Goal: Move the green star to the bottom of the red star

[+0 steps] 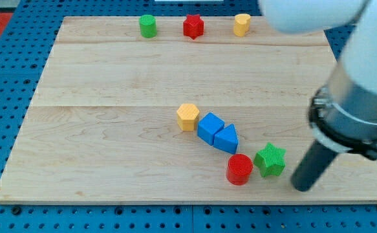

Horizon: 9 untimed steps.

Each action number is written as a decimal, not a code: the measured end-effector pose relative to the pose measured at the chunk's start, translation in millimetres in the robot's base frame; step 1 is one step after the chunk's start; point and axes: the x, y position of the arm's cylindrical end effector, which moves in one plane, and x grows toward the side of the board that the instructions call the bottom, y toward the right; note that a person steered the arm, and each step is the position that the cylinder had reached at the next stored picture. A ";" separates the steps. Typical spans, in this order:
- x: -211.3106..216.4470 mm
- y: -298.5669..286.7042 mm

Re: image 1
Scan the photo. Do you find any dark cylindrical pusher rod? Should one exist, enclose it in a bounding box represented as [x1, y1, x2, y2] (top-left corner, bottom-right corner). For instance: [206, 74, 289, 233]
[290, 140, 338, 192]

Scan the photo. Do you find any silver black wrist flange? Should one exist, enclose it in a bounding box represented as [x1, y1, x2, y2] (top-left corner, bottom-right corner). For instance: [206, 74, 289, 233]
[307, 61, 377, 161]

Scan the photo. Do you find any green star block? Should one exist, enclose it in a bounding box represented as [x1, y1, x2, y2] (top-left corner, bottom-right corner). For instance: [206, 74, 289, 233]
[253, 142, 286, 177]

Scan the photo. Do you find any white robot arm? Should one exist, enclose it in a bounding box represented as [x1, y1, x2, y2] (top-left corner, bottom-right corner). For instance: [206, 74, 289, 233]
[259, 0, 377, 192]

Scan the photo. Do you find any red star block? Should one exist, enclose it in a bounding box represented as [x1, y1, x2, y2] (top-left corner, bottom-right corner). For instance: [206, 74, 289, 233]
[183, 14, 204, 39]

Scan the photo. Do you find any red cylinder block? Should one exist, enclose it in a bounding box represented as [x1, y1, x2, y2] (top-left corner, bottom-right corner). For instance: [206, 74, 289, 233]
[226, 154, 253, 186]

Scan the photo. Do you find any blue triangle block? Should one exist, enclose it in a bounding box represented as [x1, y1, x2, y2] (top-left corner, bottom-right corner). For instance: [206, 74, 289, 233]
[213, 124, 239, 155]

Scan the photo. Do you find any blue cube block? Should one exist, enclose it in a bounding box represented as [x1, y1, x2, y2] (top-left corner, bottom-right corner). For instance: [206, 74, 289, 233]
[197, 112, 225, 146]

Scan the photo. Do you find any yellow heart block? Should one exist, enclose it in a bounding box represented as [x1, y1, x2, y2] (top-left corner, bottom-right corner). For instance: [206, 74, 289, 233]
[233, 14, 251, 37]

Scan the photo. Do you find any yellow hexagon block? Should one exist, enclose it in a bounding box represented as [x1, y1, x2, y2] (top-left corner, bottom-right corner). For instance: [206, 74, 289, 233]
[177, 104, 200, 131]

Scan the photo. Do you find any wooden board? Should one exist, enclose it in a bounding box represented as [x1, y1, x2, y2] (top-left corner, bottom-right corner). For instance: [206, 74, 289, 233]
[0, 17, 377, 205]

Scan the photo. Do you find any green cylinder block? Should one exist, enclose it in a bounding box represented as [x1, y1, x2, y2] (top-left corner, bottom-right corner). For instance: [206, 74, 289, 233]
[139, 14, 157, 38]

